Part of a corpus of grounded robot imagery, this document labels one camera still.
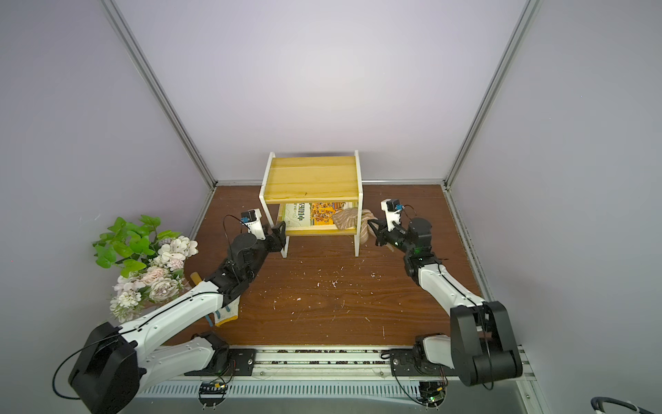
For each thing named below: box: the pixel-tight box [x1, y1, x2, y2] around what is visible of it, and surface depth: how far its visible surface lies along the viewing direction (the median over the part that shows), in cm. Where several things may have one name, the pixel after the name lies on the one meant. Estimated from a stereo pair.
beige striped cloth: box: [332, 207, 379, 245], surface depth 83 cm
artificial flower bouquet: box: [93, 215, 200, 324], surface depth 63 cm
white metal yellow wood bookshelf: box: [258, 150, 364, 258], surface depth 77 cm
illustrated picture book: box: [284, 201, 346, 227], surface depth 90 cm
